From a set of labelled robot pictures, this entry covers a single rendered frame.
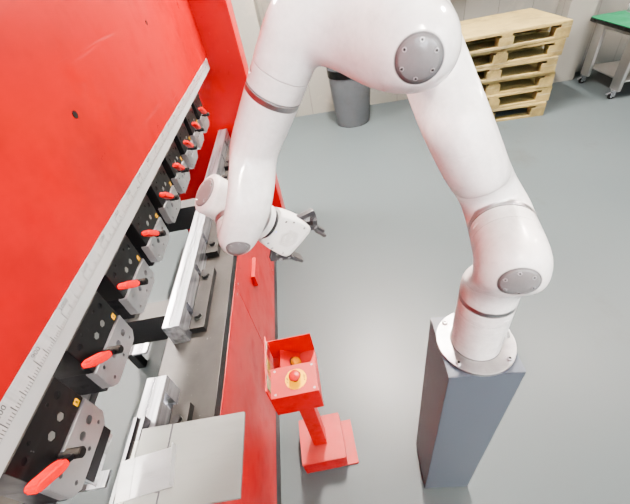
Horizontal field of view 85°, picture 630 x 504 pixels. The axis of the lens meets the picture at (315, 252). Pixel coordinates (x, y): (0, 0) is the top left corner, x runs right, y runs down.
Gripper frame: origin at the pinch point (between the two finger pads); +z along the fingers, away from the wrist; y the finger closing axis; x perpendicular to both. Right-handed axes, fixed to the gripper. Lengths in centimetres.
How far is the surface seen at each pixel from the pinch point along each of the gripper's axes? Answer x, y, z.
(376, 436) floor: -18, -68, 104
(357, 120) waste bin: 309, 59, 220
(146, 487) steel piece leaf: -28, -58, -16
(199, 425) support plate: -20, -48, -7
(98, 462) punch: -23, -55, -27
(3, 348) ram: -16, -31, -50
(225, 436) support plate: -26, -43, -4
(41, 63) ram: 34, -4, -61
